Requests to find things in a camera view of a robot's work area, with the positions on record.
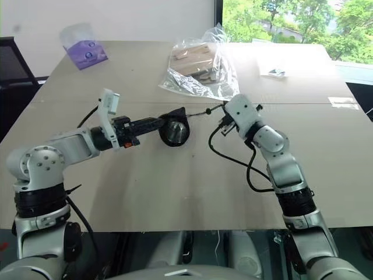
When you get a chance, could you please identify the small white flat object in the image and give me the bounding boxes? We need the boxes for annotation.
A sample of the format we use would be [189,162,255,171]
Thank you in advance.
[260,67,288,79]

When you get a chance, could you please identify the black drawstring pouch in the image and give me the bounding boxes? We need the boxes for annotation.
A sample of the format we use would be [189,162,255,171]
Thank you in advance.
[158,103,230,148]

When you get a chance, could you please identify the purple tissue pack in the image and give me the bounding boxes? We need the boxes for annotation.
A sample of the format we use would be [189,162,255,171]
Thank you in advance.
[59,23,110,71]

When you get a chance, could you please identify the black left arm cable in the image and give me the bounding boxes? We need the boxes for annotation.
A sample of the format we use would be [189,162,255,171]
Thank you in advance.
[64,105,101,265]

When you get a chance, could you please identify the clear tape strip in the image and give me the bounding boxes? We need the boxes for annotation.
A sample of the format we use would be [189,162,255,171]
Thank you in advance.
[329,97,360,110]

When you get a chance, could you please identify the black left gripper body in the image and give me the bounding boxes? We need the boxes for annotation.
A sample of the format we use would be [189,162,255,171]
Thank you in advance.
[112,115,141,148]

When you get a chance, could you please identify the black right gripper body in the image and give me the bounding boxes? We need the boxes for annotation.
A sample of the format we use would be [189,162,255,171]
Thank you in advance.
[218,114,238,137]

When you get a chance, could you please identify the clear plastic bag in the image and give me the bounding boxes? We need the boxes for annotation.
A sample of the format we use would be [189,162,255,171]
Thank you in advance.
[158,27,240,102]

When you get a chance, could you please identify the black chair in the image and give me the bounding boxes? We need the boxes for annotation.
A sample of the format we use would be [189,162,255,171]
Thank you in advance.
[0,36,50,88]

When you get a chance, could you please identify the silver robot torso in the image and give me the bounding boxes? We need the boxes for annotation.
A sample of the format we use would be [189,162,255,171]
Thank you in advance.
[0,256,373,280]

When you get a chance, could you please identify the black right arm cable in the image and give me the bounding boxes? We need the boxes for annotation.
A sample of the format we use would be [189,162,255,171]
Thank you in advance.
[208,115,276,193]

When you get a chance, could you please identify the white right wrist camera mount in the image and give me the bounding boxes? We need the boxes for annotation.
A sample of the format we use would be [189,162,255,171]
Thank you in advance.
[223,93,262,141]

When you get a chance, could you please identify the black furniture panel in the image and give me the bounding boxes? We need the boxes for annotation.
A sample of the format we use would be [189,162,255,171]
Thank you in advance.
[346,82,373,123]

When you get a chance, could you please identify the grey rounded shape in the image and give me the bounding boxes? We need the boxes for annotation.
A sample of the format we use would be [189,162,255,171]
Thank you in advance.
[228,232,265,272]

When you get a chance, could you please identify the wooden blocks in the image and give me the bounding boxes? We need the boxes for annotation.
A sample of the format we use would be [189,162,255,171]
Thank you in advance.
[170,43,222,84]

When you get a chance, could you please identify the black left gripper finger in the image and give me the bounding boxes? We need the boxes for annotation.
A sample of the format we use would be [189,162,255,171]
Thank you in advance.
[130,117,163,129]
[131,124,163,139]

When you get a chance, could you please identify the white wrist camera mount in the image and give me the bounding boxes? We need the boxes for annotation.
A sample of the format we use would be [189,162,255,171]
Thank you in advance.
[223,93,262,141]
[97,88,121,152]

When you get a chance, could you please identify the dark window frame post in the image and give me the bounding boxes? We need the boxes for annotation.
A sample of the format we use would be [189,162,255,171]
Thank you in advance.
[214,0,224,30]

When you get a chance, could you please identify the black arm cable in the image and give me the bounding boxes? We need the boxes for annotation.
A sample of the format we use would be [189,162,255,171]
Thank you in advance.
[64,105,101,265]
[208,115,276,193]

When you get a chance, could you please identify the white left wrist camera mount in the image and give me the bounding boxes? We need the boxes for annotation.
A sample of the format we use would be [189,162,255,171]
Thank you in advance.
[97,88,121,152]

